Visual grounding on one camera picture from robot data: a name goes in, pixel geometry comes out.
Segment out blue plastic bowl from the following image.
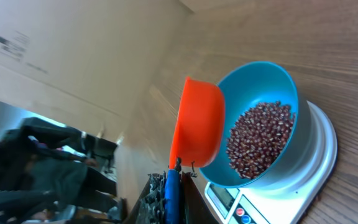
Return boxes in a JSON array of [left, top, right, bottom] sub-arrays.
[[200, 61, 313, 188]]

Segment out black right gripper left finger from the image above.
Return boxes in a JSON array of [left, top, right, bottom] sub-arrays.
[[124, 172, 167, 224]]

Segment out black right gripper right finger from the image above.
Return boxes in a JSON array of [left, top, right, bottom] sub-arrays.
[[180, 172, 219, 224]]

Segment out dark background furniture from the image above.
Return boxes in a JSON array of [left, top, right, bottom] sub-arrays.
[[0, 123, 126, 223]]

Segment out red beans in bowl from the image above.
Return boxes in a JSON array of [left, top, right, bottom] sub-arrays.
[[226, 101, 296, 180]]

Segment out white digital kitchen scale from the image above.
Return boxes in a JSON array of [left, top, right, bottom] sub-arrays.
[[204, 102, 337, 224]]

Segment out orange measuring scoop blue handle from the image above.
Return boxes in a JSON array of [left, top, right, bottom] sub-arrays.
[[164, 78, 225, 223]]

